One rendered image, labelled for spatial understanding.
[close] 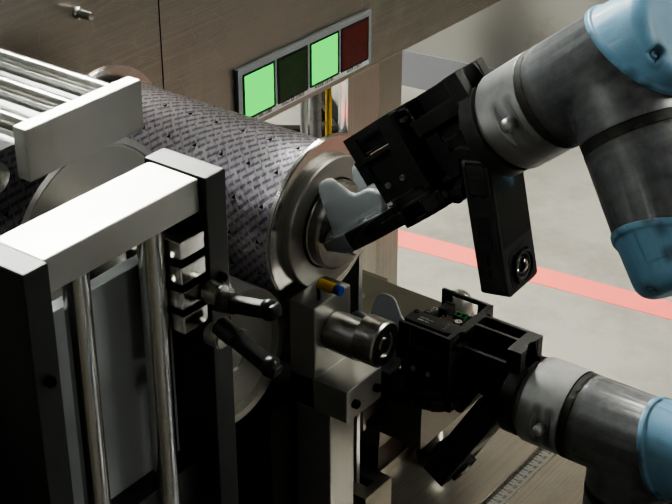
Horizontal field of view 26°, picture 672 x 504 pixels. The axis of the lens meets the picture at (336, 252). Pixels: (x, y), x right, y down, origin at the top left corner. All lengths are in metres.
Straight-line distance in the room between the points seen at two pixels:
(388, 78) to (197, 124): 0.94
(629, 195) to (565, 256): 2.83
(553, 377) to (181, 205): 0.46
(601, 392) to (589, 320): 2.31
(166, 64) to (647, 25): 0.69
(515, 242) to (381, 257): 1.21
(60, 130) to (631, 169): 0.36
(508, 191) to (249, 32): 0.60
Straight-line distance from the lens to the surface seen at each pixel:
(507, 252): 1.08
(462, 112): 1.03
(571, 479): 1.51
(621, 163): 0.94
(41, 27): 1.38
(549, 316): 3.51
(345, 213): 1.13
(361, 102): 2.18
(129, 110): 0.95
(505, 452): 1.53
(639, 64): 0.94
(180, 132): 1.24
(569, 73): 0.96
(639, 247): 0.94
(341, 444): 1.27
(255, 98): 1.63
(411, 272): 3.66
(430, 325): 1.24
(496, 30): 4.55
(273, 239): 1.16
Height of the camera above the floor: 1.81
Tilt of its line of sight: 29 degrees down
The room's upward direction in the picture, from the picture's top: straight up
